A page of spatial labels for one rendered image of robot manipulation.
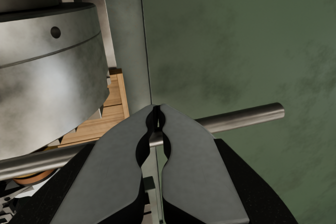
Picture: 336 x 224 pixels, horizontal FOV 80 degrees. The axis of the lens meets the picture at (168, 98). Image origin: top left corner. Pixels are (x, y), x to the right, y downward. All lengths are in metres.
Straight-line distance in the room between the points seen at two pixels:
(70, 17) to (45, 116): 0.10
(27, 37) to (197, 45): 1.41
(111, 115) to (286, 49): 1.71
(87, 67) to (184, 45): 1.30
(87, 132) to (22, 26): 0.46
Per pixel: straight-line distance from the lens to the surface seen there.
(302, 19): 2.07
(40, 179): 0.43
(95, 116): 0.34
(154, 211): 0.89
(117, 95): 0.58
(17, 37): 0.21
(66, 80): 0.24
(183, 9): 1.49
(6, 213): 0.50
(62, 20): 0.23
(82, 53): 0.25
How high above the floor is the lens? 1.40
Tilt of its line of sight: 58 degrees down
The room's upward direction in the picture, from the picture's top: 150 degrees clockwise
